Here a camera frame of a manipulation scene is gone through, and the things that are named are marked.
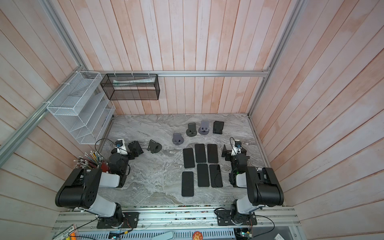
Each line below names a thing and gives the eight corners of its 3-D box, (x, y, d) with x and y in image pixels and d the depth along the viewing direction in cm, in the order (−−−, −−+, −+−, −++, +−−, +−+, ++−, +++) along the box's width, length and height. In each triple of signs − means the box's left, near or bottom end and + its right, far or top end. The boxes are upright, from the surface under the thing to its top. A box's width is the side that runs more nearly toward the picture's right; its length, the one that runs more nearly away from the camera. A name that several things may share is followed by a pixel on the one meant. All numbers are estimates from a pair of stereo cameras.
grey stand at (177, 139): (172, 145, 105) (172, 142, 102) (173, 136, 110) (172, 133, 106) (183, 145, 105) (183, 142, 102) (183, 136, 110) (183, 133, 107)
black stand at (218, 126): (213, 134, 111) (214, 127, 104) (213, 127, 115) (214, 120, 108) (222, 135, 110) (224, 127, 104) (222, 128, 114) (224, 121, 108)
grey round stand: (186, 136, 109) (186, 127, 101) (186, 132, 112) (186, 122, 104) (195, 136, 109) (196, 127, 101) (195, 132, 112) (196, 122, 104)
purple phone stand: (198, 134, 111) (198, 128, 105) (198, 126, 116) (198, 120, 109) (208, 134, 111) (210, 128, 105) (208, 126, 116) (209, 120, 109)
